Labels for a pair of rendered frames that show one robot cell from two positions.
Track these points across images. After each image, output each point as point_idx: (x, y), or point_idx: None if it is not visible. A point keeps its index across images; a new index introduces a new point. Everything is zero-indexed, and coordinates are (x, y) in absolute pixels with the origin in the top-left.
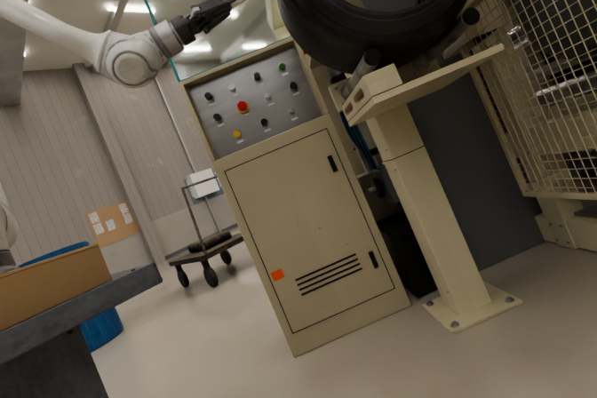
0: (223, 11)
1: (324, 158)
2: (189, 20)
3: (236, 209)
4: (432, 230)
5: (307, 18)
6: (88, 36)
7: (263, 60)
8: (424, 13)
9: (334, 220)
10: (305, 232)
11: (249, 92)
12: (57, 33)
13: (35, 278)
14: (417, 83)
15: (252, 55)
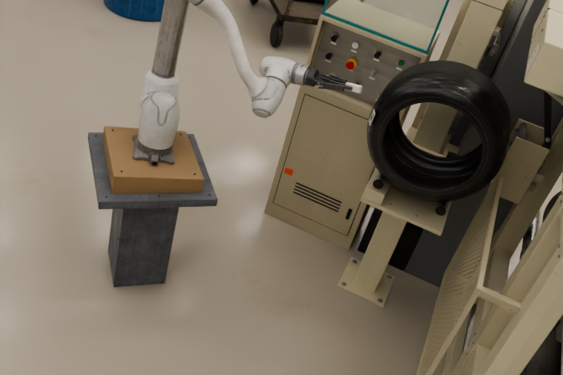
0: None
1: None
2: (315, 84)
3: (294, 120)
4: (375, 242)
5: (367, 140)
6: (254, 84)
7: (392, 47)
8: (416, 192)
9: (345, 177)
10: (322, 166)
11: (364, 58)
12: (241, 75)
13: (180, 182)
14: (386, 212)
15: (384, 43)
